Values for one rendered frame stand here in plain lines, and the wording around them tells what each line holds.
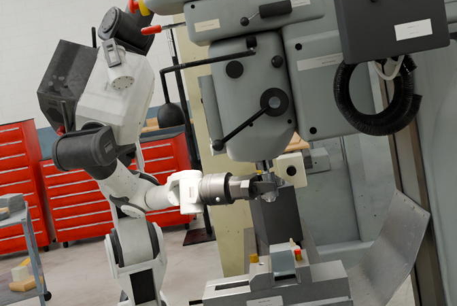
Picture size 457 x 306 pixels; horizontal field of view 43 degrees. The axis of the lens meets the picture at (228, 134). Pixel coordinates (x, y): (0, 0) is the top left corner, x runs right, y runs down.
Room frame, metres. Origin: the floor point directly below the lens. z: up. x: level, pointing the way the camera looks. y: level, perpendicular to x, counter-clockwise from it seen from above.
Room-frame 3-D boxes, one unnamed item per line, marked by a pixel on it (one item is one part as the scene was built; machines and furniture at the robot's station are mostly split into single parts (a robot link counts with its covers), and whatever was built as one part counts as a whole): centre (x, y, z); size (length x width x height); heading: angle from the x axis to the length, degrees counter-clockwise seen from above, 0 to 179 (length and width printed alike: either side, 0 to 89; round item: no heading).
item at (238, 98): (1.53, -0.08, 1.47); 0.21 x 0.19 x 0.32; 178
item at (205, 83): (1.53, 0.03, 1.44); 0.04 x 0.04 x 0.21; 88
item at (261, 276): (1.38, -0.02, 1.06); 0.12 x 0.06 x 0.04; 176
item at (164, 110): (1.52, 0.14, 1.47); 0.07 x 0.07 x 0.06
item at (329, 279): (1.37, -0.04, 1.02); 0.35 x 0.15 x 0.11; 86
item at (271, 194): (1.53, -0.08, 1.23); 0.05 x 0.05 x 0.06
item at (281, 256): (1.37, -0.07, 1.08); 0.06 x 0.05 x 0.06; 176
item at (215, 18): (1.53, -0.12, 1.68); 0.34 x 0.24 x 0.10; 88
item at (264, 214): (1.95, -0.10, 1.07); 0.22 x 0.12 x 0.20; 9
